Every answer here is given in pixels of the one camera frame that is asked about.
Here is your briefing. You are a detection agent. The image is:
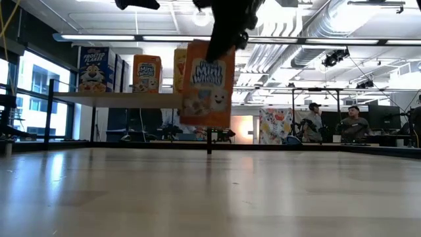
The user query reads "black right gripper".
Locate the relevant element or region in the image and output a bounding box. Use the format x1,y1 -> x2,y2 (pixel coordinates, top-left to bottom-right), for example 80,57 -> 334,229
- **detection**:
193,0 -> 266,63

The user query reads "black ceiling track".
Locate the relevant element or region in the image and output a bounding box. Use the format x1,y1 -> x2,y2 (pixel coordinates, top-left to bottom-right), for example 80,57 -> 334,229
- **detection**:
347,0 -> 406,14

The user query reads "black ceiling spotlight cluster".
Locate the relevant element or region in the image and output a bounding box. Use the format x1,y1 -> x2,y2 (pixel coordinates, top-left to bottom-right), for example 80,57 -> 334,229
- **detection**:
321,47 -> 351,68

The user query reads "black metal table frame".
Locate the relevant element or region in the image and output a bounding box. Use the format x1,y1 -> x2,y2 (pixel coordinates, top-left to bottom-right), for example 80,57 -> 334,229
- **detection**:
0,140 -> 421,161

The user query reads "black background robot device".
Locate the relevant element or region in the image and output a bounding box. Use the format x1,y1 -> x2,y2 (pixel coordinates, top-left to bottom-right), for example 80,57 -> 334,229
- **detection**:
157,124 -> 184,141

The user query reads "wooden shelf with black posts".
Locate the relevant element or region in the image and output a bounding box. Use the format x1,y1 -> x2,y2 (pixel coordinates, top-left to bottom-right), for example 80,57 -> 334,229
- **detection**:
43,78 -> 213,155

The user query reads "black side bracket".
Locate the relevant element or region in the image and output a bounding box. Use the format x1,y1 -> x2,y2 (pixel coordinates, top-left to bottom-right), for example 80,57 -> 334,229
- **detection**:
0,93 -> 17,109

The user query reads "orange Mini Wheats cereal box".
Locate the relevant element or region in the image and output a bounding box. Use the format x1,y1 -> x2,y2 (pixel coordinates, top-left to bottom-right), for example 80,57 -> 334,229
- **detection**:
132,54 -> 163,94
180,39 -> 237,128

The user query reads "yellow Corn Pops cereal box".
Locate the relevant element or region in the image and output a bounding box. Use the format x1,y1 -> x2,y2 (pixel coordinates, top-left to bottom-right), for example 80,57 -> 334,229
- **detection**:
173,48 -> 188,94

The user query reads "black panel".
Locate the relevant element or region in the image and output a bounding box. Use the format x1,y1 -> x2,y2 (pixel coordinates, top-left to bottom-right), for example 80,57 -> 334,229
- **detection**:
127,107 -> 162,134

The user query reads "person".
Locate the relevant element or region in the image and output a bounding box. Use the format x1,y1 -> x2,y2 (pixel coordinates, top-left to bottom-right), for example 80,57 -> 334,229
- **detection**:
301,102 -> 326,143
338,105 -> 374,143

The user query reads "yellow hanging cable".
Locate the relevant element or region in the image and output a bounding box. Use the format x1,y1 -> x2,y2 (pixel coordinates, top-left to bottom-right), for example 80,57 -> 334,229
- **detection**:
0,0 -> 21,97

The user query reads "floral patterned cloth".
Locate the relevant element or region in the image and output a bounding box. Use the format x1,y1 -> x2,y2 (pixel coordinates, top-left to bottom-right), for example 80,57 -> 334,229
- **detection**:
259,107 -> 294,145

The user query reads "dark blue panel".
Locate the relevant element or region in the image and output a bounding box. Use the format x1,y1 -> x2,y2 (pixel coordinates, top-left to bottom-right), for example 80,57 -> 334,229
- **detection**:
105,107 -> 128,142

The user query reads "blue round object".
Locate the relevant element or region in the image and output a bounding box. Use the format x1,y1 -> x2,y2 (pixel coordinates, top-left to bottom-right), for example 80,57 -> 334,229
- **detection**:
282,135 -> 302,146

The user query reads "silver ventilation duct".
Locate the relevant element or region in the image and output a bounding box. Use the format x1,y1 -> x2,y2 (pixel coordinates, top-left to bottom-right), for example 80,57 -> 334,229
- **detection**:
246,0 -> 366,70

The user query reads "black computer monitor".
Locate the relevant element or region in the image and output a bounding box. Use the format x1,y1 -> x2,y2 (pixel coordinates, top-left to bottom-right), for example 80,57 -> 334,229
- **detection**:
367,104 -> 403,131

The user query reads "thin black background frame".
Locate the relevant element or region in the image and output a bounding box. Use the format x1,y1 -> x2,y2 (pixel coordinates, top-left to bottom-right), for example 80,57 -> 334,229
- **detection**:
291,86 -> 341,109

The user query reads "long ceiling light bar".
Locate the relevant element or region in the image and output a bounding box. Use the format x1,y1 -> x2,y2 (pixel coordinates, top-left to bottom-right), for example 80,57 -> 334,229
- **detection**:
51,32 -> 421,47

